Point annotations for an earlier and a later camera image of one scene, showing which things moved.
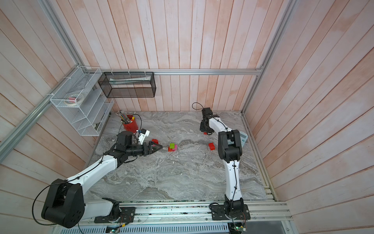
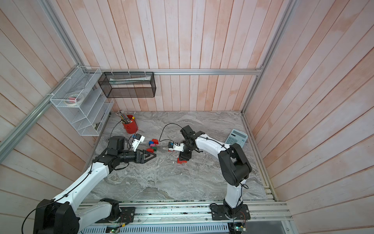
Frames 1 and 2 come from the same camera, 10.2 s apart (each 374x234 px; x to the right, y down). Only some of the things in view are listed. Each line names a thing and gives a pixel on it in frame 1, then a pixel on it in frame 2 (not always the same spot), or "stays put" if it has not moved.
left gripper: x=150 y=148 -> x=142 y=159
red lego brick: x=155 y=141 stays put
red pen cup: x=131 y=126 stays put
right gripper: x=202 y=129 -> x=182 y=155
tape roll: x=74 y=99 stays put
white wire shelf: x=79 y=99 stays put
